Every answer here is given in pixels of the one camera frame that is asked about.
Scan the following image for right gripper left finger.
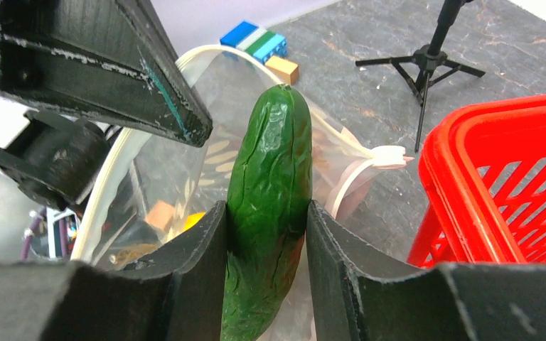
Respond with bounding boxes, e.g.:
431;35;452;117
0;201;227;340

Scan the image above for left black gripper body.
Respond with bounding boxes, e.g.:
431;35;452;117
0;97;110;210

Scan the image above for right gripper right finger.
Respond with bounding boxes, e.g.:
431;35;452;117
306;201;546;340

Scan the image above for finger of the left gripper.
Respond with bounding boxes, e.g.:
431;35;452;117
0;1;213;147

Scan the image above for yellow toy pepper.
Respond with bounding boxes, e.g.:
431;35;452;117
182;212;205;232

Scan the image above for red plastic basket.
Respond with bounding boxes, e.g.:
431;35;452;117
407;94;546;267

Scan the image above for green toy cucumber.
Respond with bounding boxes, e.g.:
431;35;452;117
220;84;313;340

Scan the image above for small wooden cube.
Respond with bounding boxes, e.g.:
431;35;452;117
144;200;176;232

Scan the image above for blue green toy blocks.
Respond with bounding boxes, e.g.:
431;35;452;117
219;21;287;64

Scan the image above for tan wooden block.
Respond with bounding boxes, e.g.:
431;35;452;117
264;55;299;85

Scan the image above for black tripod stand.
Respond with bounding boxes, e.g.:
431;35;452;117
355;0;486;153

